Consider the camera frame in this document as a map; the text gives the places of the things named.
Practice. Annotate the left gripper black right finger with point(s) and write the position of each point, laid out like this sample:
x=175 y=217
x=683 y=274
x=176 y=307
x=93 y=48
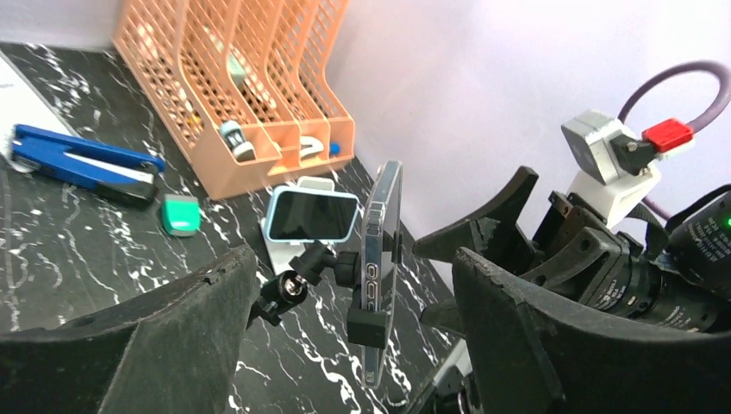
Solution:
x=533 y=351

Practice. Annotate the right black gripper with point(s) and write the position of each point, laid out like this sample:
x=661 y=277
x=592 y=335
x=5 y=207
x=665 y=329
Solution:
x=577 y=256

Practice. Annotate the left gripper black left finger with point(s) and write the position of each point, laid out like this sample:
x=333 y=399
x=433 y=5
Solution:
x=173 y=349

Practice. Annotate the clear-case phone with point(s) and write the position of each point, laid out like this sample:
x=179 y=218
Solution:
x=380 y=260

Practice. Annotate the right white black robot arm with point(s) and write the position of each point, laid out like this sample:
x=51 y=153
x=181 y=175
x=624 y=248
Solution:
x=678 y=277

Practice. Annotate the light blue phone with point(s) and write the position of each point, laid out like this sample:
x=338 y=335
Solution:
x=326 y=216

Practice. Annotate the teal white eraser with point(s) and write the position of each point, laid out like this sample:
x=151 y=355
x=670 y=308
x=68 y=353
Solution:
x=180 y=215

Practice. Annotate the blue black stapler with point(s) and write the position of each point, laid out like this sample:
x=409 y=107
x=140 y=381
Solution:
x=114 y=173

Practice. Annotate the white tape dispenser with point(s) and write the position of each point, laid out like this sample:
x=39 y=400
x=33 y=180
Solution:
x=310 y=146

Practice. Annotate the orange file organizer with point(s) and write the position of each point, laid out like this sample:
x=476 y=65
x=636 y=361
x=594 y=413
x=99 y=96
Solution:
x=240 y=139

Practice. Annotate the white paper sheet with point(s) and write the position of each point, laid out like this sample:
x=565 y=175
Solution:
x=22 y=103

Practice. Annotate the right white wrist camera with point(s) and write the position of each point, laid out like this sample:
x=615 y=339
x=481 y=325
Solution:
x=617 y=168

